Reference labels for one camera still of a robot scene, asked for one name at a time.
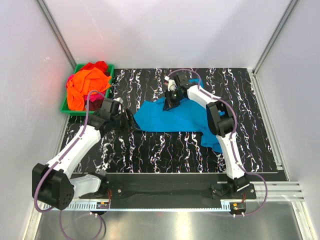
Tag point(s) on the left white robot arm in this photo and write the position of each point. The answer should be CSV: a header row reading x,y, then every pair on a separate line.
x,y
52,183

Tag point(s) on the pink t shirt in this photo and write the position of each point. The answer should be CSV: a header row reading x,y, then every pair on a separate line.
x,y
93,97

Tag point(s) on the white slotted cable duct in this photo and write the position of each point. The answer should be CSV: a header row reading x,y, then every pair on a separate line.
x,y
147,206

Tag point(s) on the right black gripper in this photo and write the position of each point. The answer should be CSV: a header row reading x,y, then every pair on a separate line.
x,y
168,103

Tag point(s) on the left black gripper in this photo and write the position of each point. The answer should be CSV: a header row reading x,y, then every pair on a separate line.
x,y
130,125

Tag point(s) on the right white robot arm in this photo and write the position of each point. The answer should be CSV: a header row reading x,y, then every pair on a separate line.
x,y
221,121

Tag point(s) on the green plastic bin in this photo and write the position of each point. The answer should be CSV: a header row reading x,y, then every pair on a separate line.
x,y
91,106

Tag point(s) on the orange t shirt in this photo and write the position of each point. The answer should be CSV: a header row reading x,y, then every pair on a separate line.
x,y
82,83

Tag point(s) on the blue t shirt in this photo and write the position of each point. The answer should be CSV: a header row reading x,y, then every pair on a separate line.
x,y
189,116

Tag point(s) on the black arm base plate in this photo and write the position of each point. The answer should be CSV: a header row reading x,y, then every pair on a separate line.
x,y
209,185

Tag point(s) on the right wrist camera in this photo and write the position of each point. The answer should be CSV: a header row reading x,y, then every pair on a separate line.
x,y
170,83

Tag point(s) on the red t shirt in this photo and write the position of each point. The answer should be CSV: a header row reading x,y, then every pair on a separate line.
x,y
100,65

